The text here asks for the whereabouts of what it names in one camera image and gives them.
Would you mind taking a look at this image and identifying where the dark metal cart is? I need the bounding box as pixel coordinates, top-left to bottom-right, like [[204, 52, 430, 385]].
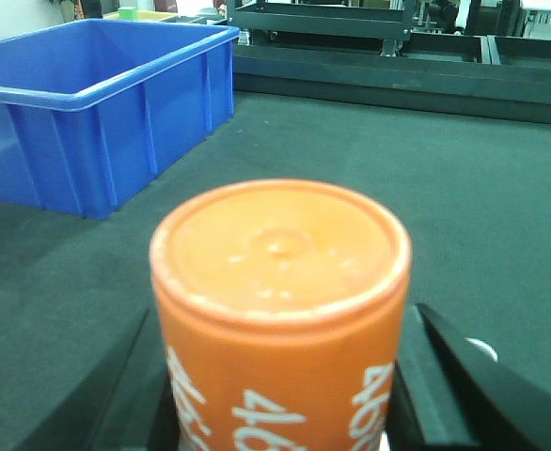
[[226, 1, 417, 40]]

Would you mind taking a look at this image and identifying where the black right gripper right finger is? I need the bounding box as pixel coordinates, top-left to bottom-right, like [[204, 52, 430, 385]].
[[386, 303, 551, 450]]

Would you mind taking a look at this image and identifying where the blue bin on conveyor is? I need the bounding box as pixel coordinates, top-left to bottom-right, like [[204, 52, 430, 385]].
[[0, 19, 239, 219]]

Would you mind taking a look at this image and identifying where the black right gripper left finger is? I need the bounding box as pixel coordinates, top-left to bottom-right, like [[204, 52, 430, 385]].
[[16, 308, 180, 450]]

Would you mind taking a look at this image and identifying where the orange capacitor with white print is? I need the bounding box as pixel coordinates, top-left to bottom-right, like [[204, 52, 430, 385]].
[[150, 179, 412, 450]]

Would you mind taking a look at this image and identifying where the dark conveyor side frame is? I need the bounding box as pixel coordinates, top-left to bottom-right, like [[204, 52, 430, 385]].
[[234, 33, 551, 124]]

